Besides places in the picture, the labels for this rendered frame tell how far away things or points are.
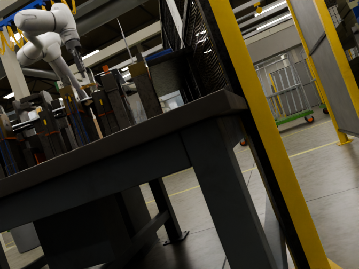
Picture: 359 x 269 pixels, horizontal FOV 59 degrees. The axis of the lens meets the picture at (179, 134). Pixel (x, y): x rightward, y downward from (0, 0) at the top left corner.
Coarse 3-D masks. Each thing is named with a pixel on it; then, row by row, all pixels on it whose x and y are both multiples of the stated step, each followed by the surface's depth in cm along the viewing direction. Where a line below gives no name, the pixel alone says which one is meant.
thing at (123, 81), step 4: (116, 68) 125; (104, 72) 124; (112, 72) 128; (116, 72) 130; (96, 76) 126; (100, 76) 128; (116, 76) 136; (120, 76) 138; (96, 80) 129; (100, 80) 133; (116, 80) 142; (124, 80) 143; (100, 84) 136
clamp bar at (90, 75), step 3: (87, 69) 177; (90, 69) 180; (90, 72) 180; (90, 75) 181; (90, 78) 180; (93, 78) 180; (90, 81) 180; (93, 81) 179; (90, 87) 178; (93, 87) 179; (96, 87) 178; (93, 90) 179; (96, 90) 178
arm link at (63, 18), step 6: (54, 6) 161; (60, 6) 161; (66, 6) 164; (54, 12) 158; (60, 12) 160; (66, 12) 162; (54, 18) 157; (60, 18) 159; (66, 18) 161; (72, 18) 164; (60, 24) 159; (66, 24) 161; (72, 24) 163; (54, 30) 160; (60, 30) 162
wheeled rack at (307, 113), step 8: (288, 56) 798; (272, 64) 840; (296, 72) 736; (296, 80) 824; (288, 88) 745; (304, 112) 751; (312, 112) 732; (280, 120) 789; (288, 120) 750; (312, 120) 740; (240, 144) 800
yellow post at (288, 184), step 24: (216, 0) 114; (240, 48) 114; (240, 72) 113; (264, 96) 114; (264, 120) 113; (264, 144) 113; (288, 168) 113; (288, 192) 112; (312, 240) 112; (312, 264) 112; (336, 264) 117
